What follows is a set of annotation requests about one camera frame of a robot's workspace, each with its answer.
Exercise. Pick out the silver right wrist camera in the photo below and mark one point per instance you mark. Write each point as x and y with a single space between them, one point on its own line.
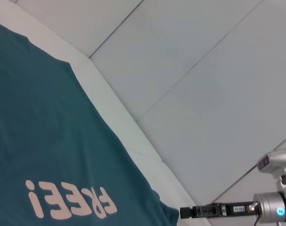
274 161

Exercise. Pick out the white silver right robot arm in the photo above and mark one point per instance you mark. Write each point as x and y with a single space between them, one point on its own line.
272 207

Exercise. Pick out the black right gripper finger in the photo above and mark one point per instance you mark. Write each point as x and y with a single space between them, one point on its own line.
186 213

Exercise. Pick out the teal FREE print t-shirt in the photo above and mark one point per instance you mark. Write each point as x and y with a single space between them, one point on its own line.
51 129

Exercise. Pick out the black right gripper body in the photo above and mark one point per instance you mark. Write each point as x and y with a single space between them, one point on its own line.
218 210

